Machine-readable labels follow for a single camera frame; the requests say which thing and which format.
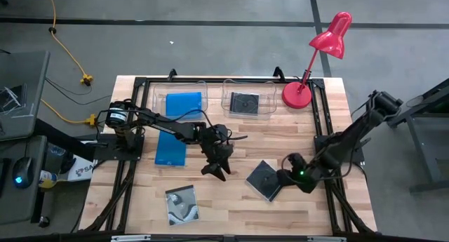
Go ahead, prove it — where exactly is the black computer mouse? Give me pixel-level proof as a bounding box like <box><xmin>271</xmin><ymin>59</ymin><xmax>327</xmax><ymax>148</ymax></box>
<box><xmin>12</xmin><ymin>156</ymin><xmax>35</xmax><ymax>189</ymax></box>

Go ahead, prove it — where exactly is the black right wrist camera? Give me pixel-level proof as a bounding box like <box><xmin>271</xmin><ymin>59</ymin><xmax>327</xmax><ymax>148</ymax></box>
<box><xmin>287</xmin><ymin>153</ymin><xmax>307</xmax><ymax>170</ymax></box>

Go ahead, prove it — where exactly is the grey desk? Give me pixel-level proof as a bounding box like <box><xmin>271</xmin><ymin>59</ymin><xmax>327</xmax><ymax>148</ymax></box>
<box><xmin>0</xmin><ymin>135</ymin><xmax>48</xmax><ymax>226</ymax></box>
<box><xmin>0</xmin><ymin>51</ymin><xmax>51</xmax><ymax>142</ymax></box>

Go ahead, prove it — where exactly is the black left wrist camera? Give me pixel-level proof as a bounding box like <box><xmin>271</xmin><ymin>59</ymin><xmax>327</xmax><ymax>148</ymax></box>
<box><xmin>210</xmin><ymin>123</ymin><xmax>233</xmax><ymax>142</ymax></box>

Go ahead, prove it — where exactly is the yellow bottle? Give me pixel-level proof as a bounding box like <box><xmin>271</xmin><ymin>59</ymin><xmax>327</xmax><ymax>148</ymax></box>
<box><xmin>38</xmin><ymin>169</ymin><xmax>59</xmax><ymax>189</ymax></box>

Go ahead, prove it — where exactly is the black diagonal beam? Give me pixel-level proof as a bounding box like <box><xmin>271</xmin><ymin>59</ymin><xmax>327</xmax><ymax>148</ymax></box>
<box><xmin>33</xmin><ymin>118</ymin><xmax>98</xmax><ymax>162</ymax></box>

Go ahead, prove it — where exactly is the clear jewel case pile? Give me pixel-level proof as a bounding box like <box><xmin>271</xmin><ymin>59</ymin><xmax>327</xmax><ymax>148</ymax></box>
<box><xmin>0</xmin><ymin>83</ymin><xmax>28</xmax><ymax>115</ymax></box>

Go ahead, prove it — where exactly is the white bag with logo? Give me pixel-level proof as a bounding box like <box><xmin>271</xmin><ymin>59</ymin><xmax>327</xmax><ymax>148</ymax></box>
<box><xmin>66</xmin><ymin>154</ymin><xmax>95</xmax><ymax>182</ymax></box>

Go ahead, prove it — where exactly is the silver metal bracket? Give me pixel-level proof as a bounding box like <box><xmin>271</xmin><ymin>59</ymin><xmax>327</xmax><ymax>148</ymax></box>
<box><xmin>307</xmin><ymin>236</ymin><xmax>347</xmax><ymax>242</ymax></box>
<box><xmin>111</xmin><ymin>234</ymin><xmax>152</xmax><ymax>242</ymax></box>

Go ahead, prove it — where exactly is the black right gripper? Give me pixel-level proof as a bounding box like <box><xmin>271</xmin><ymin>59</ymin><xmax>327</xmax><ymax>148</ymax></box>
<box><xmin>276</xmin><ymin>163</ymin><xmax>323</xmax><ymax>195</ymax></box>

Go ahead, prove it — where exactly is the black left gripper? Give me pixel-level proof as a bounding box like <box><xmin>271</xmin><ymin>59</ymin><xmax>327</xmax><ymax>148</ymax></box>
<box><xmin>200</xmin><ymin>139</ymin><xmax>235</xmax><ymax>182</ymax></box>

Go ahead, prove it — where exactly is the grey metal table frame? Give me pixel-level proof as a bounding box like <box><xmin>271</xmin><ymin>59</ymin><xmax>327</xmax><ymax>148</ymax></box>
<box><xmin>387</xmin><ymin>79</ymin><xmax>449</xmax><ymax>194</ymax></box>

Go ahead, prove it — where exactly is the red desk lamp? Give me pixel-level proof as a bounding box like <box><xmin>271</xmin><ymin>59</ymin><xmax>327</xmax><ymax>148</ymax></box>
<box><xmin>281</xmin><ymin>11</ymin><xmax>353</xmax><ymax>109</ymax></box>

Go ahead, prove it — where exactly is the clear plastic bin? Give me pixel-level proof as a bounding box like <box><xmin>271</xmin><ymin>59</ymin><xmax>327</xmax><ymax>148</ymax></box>
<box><xmin>151</xmin><ymin>81</ymin><xmax>208</xmax><ymax>121</ymax></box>
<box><xmin>220</xmin><ymin>79</ymin><xmax>280</xmax><ymax>121</ymax></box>

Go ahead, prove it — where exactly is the black table frame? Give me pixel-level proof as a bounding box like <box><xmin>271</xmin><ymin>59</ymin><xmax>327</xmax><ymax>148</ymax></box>
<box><xmin>79</xmin><ymin>67</ymin><xmax>378</xmax><ymax>242</ymax></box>

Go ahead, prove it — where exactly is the black jewel case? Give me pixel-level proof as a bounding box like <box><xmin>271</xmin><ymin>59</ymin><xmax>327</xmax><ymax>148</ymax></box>
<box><xmin>229</xmin><ymin>91</ymin><xmax>260</xmax><ymax>116</ymax></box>

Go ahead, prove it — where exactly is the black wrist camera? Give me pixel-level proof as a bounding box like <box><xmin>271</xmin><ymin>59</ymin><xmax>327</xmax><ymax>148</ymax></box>
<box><xmin>287</xmin><ymin>153</ymin><xmax>307</xmax><ymax>170</ymax></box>
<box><xmin>210</xmin><ymin>123</ymin><xmax>233</xmax><ymax>142</ymax></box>

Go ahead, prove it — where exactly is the yellow extension cord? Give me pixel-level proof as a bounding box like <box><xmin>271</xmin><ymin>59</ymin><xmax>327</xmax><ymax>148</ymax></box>
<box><xmin>40</xmin><ymin>98</ymin><xmax>98</xmax><ymax>126</ymax></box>
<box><xmin>43</xmin><ymin>0</ymin><xmax>94</xmax><ymax>87</ymax></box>

